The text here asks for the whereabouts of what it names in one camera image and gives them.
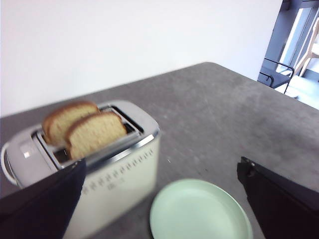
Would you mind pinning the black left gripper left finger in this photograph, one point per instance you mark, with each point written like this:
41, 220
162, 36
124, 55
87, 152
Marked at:
37, 211

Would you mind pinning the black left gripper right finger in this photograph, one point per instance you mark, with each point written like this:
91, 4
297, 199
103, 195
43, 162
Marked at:
286, 206

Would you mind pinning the pale green round plate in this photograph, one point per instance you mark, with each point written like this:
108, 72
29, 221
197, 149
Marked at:
197, 211

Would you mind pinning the toasted bread slice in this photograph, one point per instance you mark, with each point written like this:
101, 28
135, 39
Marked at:
64, 119
97, 134

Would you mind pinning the cream two-slot toaster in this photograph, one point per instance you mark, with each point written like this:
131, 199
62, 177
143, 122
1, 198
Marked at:
117, 194

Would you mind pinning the black metal rack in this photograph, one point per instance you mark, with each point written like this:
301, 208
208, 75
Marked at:
269, 74

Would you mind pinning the light wooden chair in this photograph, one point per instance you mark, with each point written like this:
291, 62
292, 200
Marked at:
312, 49

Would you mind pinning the dark grey door frame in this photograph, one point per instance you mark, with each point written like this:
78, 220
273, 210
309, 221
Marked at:
276, 37

